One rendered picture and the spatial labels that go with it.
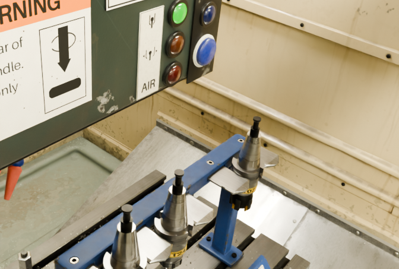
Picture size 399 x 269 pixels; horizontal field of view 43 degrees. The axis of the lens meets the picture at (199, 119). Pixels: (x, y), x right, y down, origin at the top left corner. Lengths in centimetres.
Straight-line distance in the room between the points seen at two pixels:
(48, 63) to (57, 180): 154
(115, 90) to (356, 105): 91
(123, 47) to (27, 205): 143
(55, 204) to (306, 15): 106
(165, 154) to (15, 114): 128
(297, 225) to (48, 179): 93
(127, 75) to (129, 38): 3
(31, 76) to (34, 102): 2
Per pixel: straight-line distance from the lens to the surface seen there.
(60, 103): 41
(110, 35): 42
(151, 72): 47
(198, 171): 93
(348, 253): 144
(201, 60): 52
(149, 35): 45
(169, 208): 79
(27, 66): 37
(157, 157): 164
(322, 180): 143
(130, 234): 72
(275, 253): 127
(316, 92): 132
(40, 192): 188
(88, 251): 78
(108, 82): 44
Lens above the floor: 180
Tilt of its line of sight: 32 degrees down
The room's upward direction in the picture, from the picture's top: 7 degrees clockwise
